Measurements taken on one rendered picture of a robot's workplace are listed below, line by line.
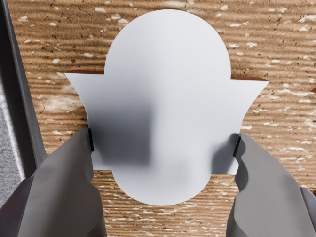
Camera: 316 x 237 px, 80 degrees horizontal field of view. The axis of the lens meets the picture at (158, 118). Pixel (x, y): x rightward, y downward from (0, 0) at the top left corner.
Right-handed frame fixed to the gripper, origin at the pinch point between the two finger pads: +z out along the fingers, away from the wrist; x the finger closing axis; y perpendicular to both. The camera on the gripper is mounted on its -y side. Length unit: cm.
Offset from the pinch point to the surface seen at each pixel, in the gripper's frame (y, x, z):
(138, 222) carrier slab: 11.5, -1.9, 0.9
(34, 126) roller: 2.1, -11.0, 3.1
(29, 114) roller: 1.1, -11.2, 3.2
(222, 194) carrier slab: 7.3, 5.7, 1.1
